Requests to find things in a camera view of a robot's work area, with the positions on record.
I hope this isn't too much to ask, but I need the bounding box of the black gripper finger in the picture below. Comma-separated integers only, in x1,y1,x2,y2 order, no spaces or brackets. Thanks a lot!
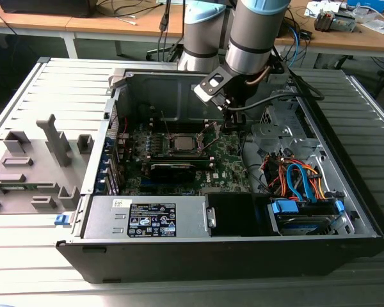
223,110,247,134

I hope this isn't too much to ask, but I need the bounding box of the metal CPU locking lever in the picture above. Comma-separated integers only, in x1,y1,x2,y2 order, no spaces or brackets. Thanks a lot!
160,110,173,139
204,122,220,152

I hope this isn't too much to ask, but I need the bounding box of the metal socket cover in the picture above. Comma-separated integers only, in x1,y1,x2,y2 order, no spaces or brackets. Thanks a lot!
196,121,221,152

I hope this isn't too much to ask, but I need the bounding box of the silver green CPU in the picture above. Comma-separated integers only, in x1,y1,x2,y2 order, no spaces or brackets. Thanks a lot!
173,135,196,152

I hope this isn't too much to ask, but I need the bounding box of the CPU socket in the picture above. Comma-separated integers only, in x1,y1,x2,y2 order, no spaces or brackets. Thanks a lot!
166,131,203,154

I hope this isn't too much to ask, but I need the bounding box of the CPU cooler heatsink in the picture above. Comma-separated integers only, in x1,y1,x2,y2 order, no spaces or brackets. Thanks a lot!
313,8,336,33

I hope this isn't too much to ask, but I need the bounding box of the green motherboard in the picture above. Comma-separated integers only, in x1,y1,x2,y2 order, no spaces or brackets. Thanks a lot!
116,118,255,196

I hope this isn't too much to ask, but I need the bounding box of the silver metal drive cage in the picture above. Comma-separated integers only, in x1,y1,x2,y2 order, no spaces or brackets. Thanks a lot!
250,88,324,161

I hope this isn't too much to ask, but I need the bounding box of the green RAM stick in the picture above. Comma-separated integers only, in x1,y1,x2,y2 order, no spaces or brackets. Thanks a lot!
149,155,210,169
0,182,31,193

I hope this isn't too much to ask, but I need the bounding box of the black chair base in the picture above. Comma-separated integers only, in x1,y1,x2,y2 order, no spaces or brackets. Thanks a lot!
145,44,180,63

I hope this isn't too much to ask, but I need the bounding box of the wooden desk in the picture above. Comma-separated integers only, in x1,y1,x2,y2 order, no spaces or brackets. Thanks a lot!
0,0,185,60
275,0,384,70

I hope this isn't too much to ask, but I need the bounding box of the white paper sheet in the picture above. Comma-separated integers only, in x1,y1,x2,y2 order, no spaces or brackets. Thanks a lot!
303,0,344,19

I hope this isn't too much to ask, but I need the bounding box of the grey drive unit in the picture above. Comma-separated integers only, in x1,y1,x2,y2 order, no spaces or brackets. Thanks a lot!
332,12,358,33

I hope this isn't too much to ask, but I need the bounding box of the hard disk with blue carrier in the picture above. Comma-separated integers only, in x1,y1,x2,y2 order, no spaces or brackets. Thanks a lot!
268,197,346,237

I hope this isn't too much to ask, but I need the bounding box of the clear plastic bag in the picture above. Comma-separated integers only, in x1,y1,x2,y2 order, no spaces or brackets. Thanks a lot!
355,8,384,35

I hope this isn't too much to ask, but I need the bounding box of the black grey PC case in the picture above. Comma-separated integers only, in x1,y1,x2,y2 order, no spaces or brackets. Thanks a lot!
55,65,384,285

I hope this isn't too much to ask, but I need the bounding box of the blue cardboard box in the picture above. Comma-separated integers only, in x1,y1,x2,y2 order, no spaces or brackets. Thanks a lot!
347,0,384,12

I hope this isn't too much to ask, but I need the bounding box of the silver power supply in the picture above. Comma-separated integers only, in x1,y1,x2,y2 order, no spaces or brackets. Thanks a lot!
82,195,217,240

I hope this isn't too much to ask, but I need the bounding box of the grey parts rack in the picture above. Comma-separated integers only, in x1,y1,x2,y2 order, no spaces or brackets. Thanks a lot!
0,113,95,216

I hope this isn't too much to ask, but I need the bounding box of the black computer box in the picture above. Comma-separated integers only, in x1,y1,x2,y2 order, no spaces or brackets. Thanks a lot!
0,0,94,19

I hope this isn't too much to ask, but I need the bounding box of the dark camera cable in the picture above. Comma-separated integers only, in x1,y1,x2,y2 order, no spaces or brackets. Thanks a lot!
226,70,326,112

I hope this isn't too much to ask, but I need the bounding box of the white depth camera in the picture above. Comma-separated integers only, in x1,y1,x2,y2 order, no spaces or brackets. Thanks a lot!
193,72,233,111

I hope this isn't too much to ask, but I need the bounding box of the blue network cable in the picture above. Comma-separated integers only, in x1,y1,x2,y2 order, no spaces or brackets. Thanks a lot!
287,24,305,68

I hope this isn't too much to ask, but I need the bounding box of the orange wire bundle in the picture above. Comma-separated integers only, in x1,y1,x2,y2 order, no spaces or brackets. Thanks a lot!
264,153,328,201

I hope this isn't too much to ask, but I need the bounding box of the blue flat wire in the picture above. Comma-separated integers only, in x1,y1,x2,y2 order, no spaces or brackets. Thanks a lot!
286,162,321,204

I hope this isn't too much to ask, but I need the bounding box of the thin red wire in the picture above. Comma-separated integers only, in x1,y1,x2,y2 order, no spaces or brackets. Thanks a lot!
118,116,130,136

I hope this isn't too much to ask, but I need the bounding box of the grey case corner bracket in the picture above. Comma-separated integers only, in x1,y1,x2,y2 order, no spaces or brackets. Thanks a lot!
108,67,129,90

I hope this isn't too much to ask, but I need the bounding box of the white cable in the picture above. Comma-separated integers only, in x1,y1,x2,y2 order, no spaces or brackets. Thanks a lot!
116,15,138,27

